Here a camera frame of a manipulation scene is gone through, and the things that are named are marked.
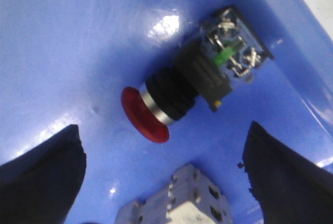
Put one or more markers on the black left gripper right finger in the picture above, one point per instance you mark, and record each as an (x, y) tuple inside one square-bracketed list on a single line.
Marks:
[(288, 187)]

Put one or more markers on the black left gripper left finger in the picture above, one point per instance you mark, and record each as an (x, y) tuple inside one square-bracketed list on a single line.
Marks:
[(41, 185)]

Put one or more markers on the red emergency stop button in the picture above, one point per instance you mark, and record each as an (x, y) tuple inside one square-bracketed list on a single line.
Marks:
[(221, 52)]

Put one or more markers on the white circuit breaker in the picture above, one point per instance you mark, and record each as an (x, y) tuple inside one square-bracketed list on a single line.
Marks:
[(190, 197)]

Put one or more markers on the blue plastic tray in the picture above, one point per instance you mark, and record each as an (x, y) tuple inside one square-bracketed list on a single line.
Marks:
[(67, 61)]

